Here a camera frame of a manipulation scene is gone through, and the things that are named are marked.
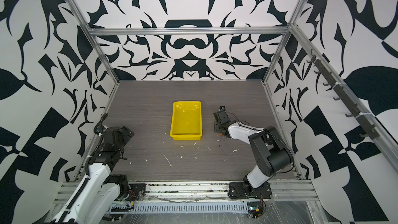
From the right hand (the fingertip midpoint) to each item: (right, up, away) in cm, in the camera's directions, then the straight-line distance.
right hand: (221, 123), depth 95 cm
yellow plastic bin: (-21, 0, +3) cm, 22 cm away
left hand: (-54, -2, -13) cm, 55 cm away
